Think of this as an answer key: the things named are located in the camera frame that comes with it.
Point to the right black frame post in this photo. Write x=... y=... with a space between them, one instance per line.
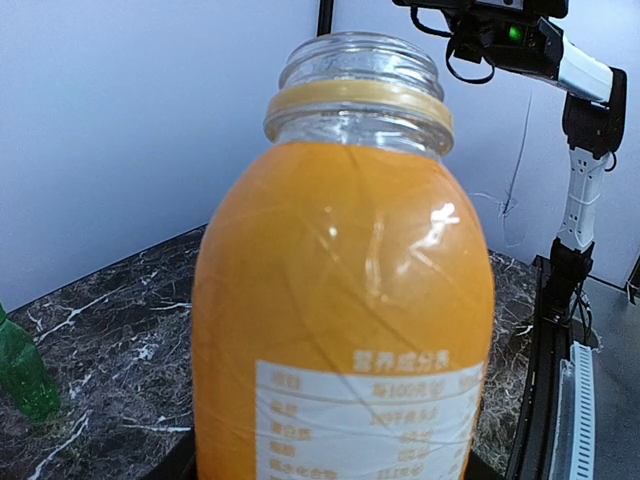
x=325 y=17

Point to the white cable tray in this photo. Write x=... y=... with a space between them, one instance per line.
x=583 y=445

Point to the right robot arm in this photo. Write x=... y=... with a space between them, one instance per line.
x=520 y=37

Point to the orange juice bottle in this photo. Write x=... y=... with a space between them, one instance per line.
x=343 y=300

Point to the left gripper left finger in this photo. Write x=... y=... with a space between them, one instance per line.
x=179 y=463

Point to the green plastic bottle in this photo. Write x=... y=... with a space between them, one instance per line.
x=24 y=375

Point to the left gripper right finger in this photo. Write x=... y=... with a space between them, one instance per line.
x=499 y=464

